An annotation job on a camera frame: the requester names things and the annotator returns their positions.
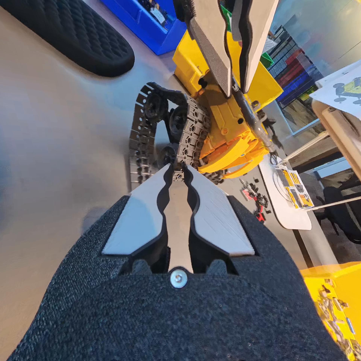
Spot black cable with plug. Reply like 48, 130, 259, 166
268, 124, 285, 165

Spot blue plastic bin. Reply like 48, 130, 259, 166
100, 0, 187, 55

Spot black yellow toy brick vehicle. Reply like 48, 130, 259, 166
145, 71, 284, 184

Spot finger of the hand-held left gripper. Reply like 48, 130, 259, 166
231, 0, 280, 94
188, 0, 233, 98

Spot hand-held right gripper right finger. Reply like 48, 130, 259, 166
183, 164, 255, 273

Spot small parts inside bin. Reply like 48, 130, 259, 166
316, 278, 361, 360

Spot yellow black printed sheet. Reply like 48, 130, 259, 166
275, 165, 314, 209

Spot light grey desk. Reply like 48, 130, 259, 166
0, 6, 339, 353

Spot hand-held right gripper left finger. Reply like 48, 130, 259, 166
102, 164, 174, 273

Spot building instruction booklet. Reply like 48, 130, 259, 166
309, 61, 361, 113

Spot yellow plastic bin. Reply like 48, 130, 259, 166
172, 30, 283, 109
300, 262, 361, 361

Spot green plastic bin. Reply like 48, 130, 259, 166
220, 6, 275, 69

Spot wooden booklet stand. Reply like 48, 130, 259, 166
281, 99, 361, 210

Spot white base board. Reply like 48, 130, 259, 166
258, 154, 312, 230

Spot cluster of small brick parts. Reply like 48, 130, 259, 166
239, 178, 272, 223

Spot black quilted pad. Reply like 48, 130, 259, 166
0, 0, 135, 77

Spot rack of coloured storage bins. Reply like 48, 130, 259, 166
266, 25, 325, 109

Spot grey toy track chain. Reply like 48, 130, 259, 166
128, 82, 212, 192

